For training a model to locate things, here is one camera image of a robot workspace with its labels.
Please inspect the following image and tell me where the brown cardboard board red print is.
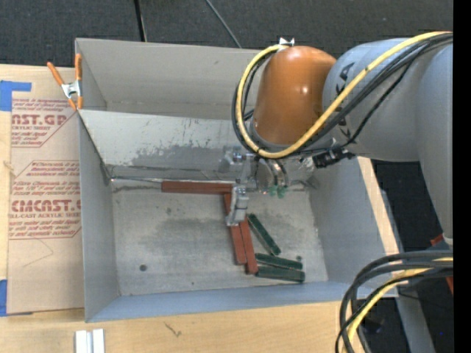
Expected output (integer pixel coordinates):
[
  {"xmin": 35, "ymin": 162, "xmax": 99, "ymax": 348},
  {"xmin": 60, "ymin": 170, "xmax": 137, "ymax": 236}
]
[{"xmin": 0, "ymin": 63, "xmax": 86, "ymax": 316}]

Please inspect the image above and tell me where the black cylinder on white bracket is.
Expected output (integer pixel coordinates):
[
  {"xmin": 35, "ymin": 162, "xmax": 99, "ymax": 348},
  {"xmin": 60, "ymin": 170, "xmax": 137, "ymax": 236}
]
[{"xmin": 300, "ymin": 144, "xmax": 357, "ymax": 171}]

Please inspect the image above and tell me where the dark green flat block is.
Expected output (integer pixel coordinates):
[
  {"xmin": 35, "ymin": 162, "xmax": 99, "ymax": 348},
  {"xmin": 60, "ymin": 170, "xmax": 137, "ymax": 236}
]
[
  {"xmin": 247, "ymin": 213, "xmax": 282, "ymax": 257},
  {"xmin": 254, "ymin": 252, "xmax": 304, "ymax": 271},
  {"xmin": 255, "ymin": 265, "xmax": 307, "ymax": 284}
]

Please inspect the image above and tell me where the red-brown flat block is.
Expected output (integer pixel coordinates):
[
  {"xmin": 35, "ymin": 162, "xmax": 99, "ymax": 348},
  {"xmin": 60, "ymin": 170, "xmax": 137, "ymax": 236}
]
[
  {"xmin": 238, "ymin": 220, "xmax": 260, "ymax": 275},
  {"xmin": 222, "ymin": 192, "xmax": 248, "ymax": 265},
  {"xmin": 160, "ymin": 180, "xmax": 236, "ymax": 195}
]

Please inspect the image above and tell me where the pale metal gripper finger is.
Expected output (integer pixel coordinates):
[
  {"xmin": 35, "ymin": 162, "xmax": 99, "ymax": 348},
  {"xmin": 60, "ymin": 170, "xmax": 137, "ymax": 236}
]
[
  {"xmin": 224, "ymin": 186, "xmax": 250, "ymax": 229},
  {"xmin": 219, "ymin": 151, "xmax": 246, "ymax": 174}
]

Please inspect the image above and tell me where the grey metal bin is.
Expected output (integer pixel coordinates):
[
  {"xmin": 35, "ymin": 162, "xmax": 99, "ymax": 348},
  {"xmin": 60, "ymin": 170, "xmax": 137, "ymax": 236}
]
[{"xmin": 74, "ymin": 38, "xmax": 399, "ymax": 324}]

